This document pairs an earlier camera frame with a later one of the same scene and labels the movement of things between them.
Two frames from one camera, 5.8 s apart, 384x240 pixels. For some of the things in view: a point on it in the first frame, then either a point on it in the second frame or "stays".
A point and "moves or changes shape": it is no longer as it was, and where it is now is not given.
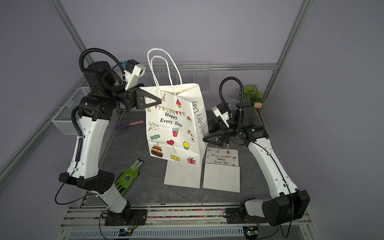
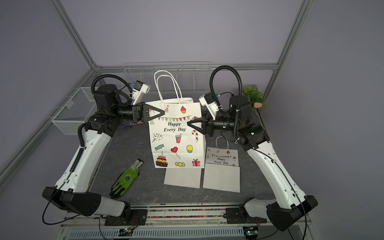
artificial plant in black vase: x=252 y=99 stays
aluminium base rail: x=173 y=222 stays
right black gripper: x=222 y=137 to x=207 y=125
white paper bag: x=176 y=125 moves or changes shape
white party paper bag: x=221 y=169 stays
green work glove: x=127 y=178 stays
